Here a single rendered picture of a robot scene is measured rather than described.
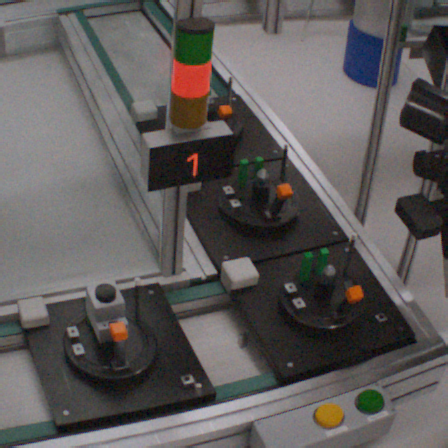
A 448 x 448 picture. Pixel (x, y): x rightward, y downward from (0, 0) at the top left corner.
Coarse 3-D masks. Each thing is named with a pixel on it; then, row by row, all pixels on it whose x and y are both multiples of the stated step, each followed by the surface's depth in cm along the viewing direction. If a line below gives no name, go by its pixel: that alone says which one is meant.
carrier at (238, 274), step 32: (320, 256) 128; (352, 256) 138; (256, 288) 130; (288, 288) 126; (320, 288) 125; (256, 320) 125; (288, 320) 124; (320, 320) 123; (352, 320) 123; (288, 352) 120; (320, 352) 120; (352, 352) 121
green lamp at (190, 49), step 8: (176, 32) 102; (208, 32) 102; (176, 40) 103; (184, 40) 102; (192, 40) 101; (200, 40) 101; (208, 40) 102; (176, 48) 104; (184, 48) 102; (192, 48) 102; (200, 48) 102; (208, 48) 103; (176, 56) 104; (184, 56) 103; (192, 56) 103; (200, 56) 103; (208, 56) 104; (184, 64) 104; (192, 64) 104; (200, 64) 104
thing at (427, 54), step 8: (432, 32) 123; (440, 32) 123; (432, 40) 123; (440, 40) 120; (424, 48) 127; (432, 48) 124; (440, 48) 121; (424, 56) 127; (432, 56) 124; (440, 56) 121; (432, 64) 125; (440, 64) 122; (432, 72) 125; (440, 72) 122; (432, 80) 125; (440, 80) 123; (440, 88) 123
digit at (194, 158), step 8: (200, 144) 112; (208, 144) 113; (176, 152) 112; (184, 152) 112; (192, 152) 113; (200, 152) 113; (208, 152) 114; (176, 160) 112; (184, 160) 113; (192, 160) 113; (200, 160) 114; (208, 160) 115; (176, 168) 113; (184, 168) 114; (192, 168) 114; (200, 168) 115; (176, 176) 114; (184, 176) 115; (192, 176) 115; (200, 176) 116
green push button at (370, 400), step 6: (366, 390) 114; (372, 390) 114; (360, 396) 113; (366, 396) 113; (372, 396) 113; (378, 396) 113; (360, 402) 113; (366, 402) 112; (372, 402) 112; (378, 402) 112; (360, 408) 113; (366, 408) 112; (372, 408) 112; (378, 408) 112
